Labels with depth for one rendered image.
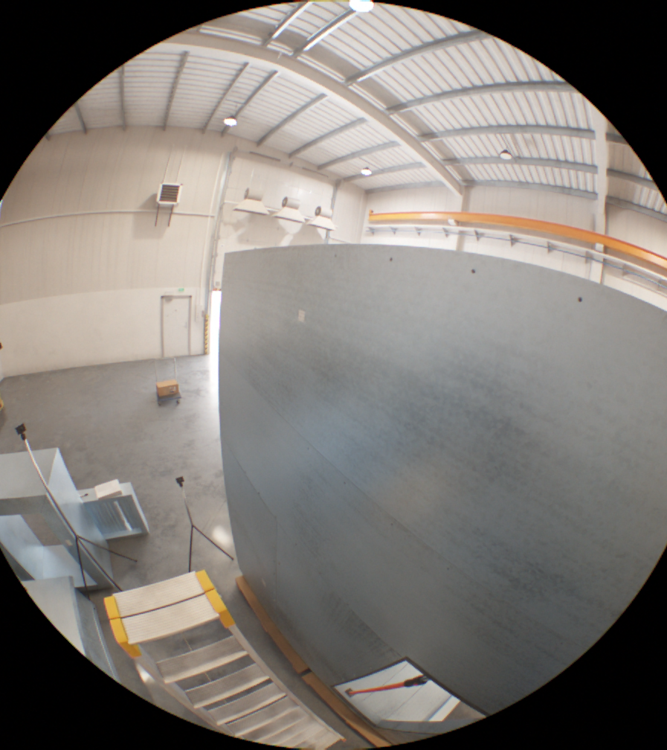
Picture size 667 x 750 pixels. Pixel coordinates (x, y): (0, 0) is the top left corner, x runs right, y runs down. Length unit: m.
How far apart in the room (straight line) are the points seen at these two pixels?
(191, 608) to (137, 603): 0.16
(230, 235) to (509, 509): 9.90
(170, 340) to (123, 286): 2.54
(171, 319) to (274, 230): 4.94
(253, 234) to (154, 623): 10.14
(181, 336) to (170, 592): 9.37
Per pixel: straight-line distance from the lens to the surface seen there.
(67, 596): 3.17
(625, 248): 9.03
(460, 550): 0.57
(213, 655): 1.04
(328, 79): 7.17
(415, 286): 0.49
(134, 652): 0.93
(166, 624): 0.87
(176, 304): 9.66
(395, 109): 7.84
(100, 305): 9.76
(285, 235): 10.76
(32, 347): 10.81
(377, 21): 6.15
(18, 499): 2.78
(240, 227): 10.08
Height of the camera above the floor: 3.11
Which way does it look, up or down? 20 degrees down
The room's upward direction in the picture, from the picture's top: 9 degrees clockwise
